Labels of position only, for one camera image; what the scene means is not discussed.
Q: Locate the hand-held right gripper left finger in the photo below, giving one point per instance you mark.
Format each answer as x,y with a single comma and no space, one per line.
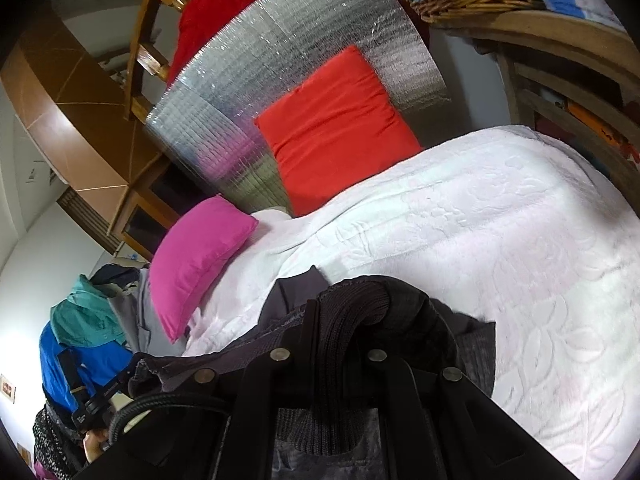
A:
300,340

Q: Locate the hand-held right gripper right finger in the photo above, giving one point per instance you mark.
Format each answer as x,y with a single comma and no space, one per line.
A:
395,385

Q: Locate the dark grey jacket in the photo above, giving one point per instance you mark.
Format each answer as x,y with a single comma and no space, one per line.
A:
440,330

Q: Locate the person's left hand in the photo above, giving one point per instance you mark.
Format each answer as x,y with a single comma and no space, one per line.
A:
95,447

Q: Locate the blue jacket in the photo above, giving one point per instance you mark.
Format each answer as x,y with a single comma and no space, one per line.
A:
105,365

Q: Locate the person's patterned garment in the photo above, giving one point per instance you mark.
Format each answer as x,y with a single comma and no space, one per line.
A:
50,440

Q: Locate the light grey garment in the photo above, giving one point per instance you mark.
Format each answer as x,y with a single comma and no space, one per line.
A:
145,330

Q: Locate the teal jacket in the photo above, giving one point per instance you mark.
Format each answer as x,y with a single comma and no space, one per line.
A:
85,315

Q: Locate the pink pillow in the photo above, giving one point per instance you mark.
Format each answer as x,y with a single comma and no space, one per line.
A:
200,255

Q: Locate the navy garment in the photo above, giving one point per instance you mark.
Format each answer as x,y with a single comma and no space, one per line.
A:
115,275

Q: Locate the white embossed bedspread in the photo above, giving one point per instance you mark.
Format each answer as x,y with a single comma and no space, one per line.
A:
500,235

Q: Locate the wooden slatted panel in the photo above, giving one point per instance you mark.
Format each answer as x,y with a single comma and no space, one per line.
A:
90,220

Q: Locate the wooden cabinet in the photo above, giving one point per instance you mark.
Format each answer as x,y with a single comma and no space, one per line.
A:
145,225

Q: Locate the red-orange pillow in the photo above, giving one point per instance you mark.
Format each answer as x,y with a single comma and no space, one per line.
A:
335,130

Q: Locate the brown curved wooden panel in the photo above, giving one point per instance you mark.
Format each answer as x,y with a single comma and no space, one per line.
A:
65,110

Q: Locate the silver foil insulation board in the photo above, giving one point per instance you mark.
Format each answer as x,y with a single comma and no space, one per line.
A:
310,35

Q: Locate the wooden stair railing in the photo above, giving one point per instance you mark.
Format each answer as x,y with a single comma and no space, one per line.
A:
145,55

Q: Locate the red blanket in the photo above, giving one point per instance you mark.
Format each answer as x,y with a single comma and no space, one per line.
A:
220,0

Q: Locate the wooden shelf unit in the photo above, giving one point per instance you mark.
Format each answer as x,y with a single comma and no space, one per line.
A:
550,30

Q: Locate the small picture frame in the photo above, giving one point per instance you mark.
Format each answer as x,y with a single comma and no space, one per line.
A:
7,387

